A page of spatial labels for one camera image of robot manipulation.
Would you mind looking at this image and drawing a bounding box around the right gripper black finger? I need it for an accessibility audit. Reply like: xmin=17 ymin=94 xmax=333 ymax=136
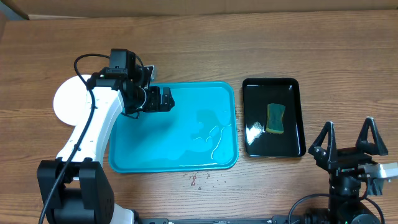
xmin=308 ymin=121 xmax=338 ymax=166
xmin=355 ymin=116 xmax=388 ymax=156

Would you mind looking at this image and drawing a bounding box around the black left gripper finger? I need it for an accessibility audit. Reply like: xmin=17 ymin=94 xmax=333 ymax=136
xmin=150 ymin=86 xmax=161 ymax=112
xmin=161 ymin=87 xmax=175 ymax=112

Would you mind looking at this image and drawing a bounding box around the green yellow sponge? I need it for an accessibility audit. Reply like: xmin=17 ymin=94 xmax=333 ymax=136
xmin=266 ymin=103 xmax=285 ymax=134

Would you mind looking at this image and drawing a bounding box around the white plate with orange stain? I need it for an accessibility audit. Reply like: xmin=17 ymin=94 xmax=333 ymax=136
xmin=53 ymin=76 xmax=87 ymax=126

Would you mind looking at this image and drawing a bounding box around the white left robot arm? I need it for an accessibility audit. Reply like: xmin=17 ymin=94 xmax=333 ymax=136
xmin=37 ymin=86 xmax=139 ymax=224

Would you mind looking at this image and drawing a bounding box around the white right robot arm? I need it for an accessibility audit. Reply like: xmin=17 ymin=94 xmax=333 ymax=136
xmin=301 ymin=116 xmax=388 ymax=223

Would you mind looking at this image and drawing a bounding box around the blue plastic tray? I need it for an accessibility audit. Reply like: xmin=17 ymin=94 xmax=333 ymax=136
xmin=108 ymin=81 xmax=239 ymax=173

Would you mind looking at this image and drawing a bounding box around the black water tray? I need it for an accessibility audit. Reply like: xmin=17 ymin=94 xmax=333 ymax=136
xmin=242 ymin=78 xmax=307 ymax=157

